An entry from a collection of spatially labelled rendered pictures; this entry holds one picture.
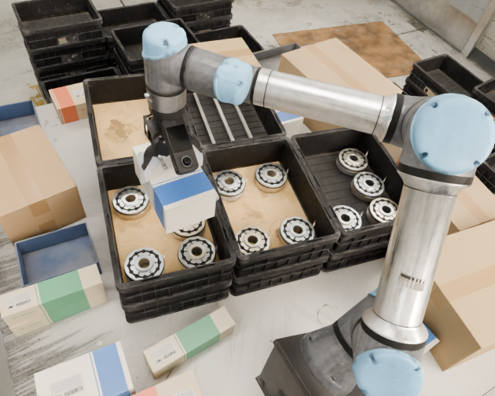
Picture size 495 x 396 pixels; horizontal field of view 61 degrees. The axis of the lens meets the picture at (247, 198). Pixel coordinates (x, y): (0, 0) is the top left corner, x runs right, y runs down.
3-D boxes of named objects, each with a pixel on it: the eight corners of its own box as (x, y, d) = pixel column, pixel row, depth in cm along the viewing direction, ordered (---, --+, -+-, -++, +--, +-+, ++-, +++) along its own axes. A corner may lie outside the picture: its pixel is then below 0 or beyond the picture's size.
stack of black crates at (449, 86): (465, 133, 273) (495, 90, 246) (433, 146, 261) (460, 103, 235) (423, 96, 293) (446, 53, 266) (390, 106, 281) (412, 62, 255)
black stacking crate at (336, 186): (415, 236, 133) (431, 215, 124) (331, 258, 124) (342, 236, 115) (357, 148, 155) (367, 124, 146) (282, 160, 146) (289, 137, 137)
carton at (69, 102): (93, 95, 172) (90, 80, 166) (104, 114, 166) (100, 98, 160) (53, 105, 166) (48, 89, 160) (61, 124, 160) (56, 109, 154)
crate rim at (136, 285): (237, 265, 108) (238, 261, 106) (117, 295, 100) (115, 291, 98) (198, 155, 130) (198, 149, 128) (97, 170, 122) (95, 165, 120)
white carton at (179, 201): (214, 216, 100) (216, 192, 93) (166, 234, 95) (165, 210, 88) (180, 159, 110) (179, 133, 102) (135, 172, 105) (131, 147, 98)
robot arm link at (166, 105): (192, 92, 79) (151, 102, 76) (192, 111, 83) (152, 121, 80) (177, 69, 83) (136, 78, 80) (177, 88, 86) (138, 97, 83)
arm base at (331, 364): (357, 396, 97) (390, 372, 94) (324, 398, 86) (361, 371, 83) (323, 338, 106) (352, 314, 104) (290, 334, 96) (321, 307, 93)
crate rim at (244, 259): (340, 241, 117) (342, 236, 115) (237, 265, 108) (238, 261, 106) (287, 141, 139) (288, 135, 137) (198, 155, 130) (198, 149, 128)
